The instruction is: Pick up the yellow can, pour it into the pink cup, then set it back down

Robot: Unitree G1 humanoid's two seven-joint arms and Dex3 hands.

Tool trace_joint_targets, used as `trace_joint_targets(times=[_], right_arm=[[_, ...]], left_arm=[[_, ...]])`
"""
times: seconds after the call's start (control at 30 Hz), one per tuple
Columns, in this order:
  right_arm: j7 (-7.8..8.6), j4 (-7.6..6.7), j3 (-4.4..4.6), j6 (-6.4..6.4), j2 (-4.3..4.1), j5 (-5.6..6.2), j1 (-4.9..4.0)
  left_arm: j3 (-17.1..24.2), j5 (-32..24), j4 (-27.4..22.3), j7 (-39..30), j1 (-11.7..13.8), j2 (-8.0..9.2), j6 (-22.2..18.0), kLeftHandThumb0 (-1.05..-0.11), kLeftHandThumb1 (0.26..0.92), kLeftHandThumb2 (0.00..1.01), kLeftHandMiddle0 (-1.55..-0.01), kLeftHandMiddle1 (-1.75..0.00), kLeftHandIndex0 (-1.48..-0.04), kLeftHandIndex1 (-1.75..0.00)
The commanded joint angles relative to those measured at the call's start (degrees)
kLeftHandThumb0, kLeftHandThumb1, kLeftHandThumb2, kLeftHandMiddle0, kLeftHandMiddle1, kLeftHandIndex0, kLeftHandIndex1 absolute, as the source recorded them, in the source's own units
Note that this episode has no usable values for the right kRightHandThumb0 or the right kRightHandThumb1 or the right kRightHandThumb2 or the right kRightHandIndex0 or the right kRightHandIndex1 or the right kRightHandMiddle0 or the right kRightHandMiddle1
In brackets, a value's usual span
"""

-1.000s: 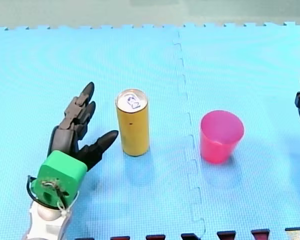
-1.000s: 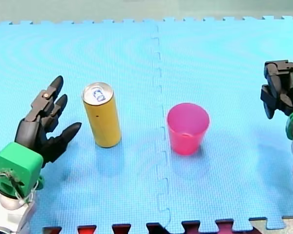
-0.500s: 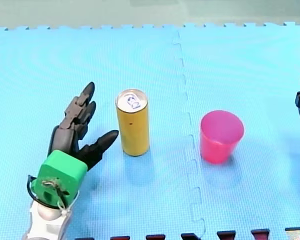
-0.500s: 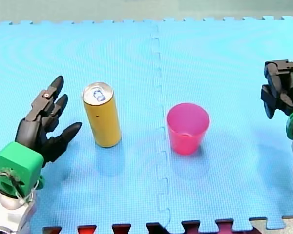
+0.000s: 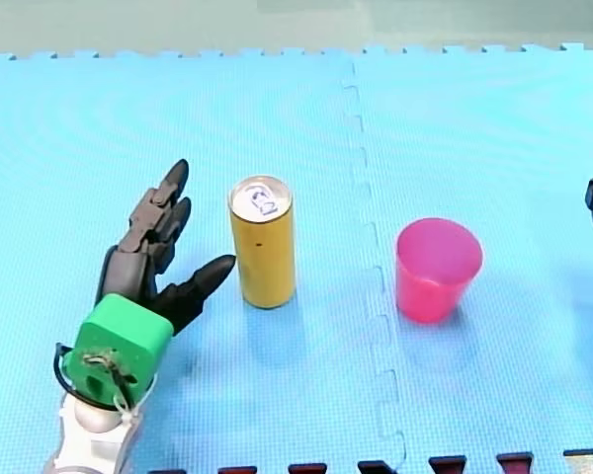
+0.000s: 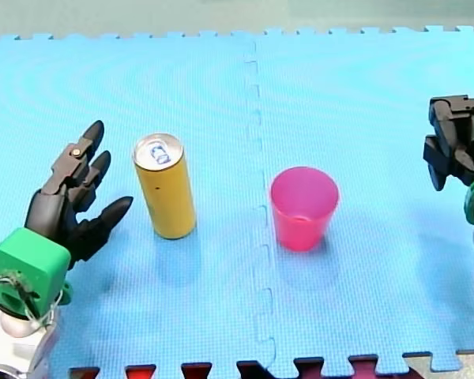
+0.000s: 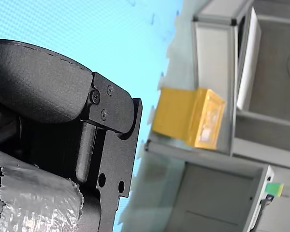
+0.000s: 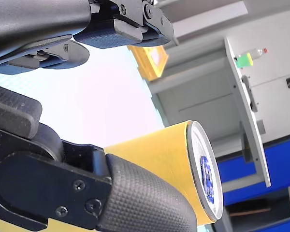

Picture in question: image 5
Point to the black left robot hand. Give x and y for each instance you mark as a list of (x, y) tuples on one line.
[(128, 266)]

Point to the yellow drink can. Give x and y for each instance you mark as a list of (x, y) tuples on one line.
[(263, 242)]

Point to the pink plastic cup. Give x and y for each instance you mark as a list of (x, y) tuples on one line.
[(436, 271)]

